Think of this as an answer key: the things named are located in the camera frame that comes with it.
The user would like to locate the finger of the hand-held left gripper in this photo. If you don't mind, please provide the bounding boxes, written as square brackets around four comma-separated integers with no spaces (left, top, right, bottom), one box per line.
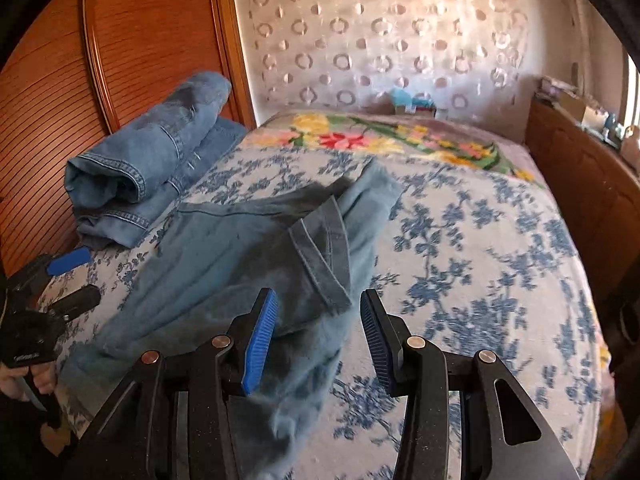
[37,285,102,321]
[7,247,93,291]

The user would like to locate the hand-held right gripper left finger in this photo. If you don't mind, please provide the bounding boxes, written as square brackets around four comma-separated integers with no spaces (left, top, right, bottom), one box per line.
[75,287,279,480]

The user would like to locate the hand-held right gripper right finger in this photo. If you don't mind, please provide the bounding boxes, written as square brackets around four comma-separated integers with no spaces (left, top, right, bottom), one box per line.
[360,288,583,480]

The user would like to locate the teal blue shirt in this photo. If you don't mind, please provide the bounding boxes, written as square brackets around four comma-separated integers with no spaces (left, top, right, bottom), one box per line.
[60,160,406,480]

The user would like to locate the person's left hand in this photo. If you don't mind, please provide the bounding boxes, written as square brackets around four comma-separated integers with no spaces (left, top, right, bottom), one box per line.
[0,360,57,405]

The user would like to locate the blue floral bed cover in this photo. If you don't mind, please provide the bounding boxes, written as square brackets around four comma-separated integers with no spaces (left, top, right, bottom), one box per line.
[37,132,608,480]

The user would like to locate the folded blue jeans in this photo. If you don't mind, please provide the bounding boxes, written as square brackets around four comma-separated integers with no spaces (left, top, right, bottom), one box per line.
[65,71,248,250]

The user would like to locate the colourful flowered blanket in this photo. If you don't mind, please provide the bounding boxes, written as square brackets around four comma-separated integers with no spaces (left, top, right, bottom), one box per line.
[255,110,548,188]

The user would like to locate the wooden wardrobe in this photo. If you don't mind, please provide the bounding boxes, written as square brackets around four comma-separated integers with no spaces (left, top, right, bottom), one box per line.
[0,0,258,276]

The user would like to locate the teal box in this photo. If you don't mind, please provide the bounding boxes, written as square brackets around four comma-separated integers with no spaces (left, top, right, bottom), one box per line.
[387,87,436,116]

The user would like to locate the dark round object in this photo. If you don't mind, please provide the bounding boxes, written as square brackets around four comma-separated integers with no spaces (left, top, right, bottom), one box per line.
[600,280,640,361]

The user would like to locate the wooden dresser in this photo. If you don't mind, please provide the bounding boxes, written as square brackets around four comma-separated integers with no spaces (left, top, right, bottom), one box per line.
[525,95,640,321]

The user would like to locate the white circle-patterned curtain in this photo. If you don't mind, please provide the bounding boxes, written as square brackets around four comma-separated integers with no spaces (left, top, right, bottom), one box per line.
[230,0,531,128]

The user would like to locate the clutter of small boxes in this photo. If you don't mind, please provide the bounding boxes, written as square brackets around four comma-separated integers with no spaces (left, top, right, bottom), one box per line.
[537,75,640,156]

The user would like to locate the window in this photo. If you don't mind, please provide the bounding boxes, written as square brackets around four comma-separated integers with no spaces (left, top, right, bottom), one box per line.
[622,45,640,131]

